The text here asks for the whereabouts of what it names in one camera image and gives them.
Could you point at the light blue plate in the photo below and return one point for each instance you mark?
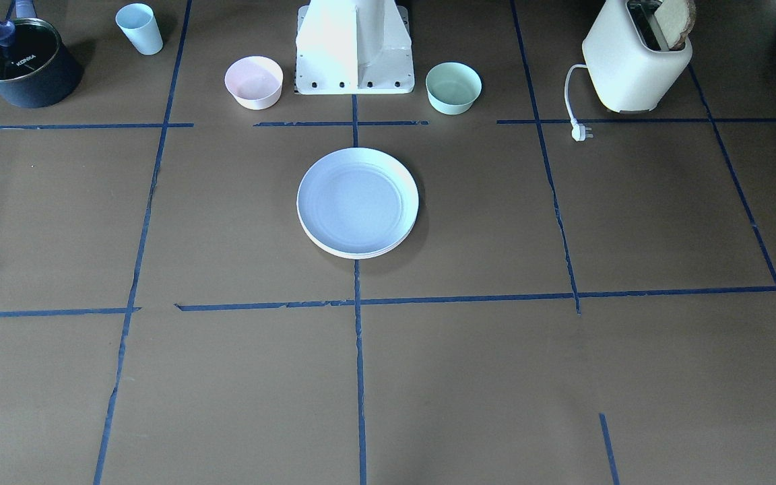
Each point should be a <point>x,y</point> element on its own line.
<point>358,184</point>

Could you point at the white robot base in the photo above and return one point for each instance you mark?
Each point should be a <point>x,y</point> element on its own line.
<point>353,48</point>

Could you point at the cream white plate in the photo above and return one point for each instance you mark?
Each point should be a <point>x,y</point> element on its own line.
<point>357,241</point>

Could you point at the mint green bowl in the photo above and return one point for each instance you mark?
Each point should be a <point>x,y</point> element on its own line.
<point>452,87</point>

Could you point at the pink bowl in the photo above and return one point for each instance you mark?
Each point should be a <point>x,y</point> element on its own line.
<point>255,82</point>

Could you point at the white toaster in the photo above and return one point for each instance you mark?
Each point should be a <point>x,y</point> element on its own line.
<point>626,55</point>

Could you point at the light blue cup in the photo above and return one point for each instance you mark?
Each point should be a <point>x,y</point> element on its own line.
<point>137,21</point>

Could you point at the slice of toast bread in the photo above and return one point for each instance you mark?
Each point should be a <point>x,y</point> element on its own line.
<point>676,20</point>

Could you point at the dark pot with glass lid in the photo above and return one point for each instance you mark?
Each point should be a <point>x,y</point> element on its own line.
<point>36,68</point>

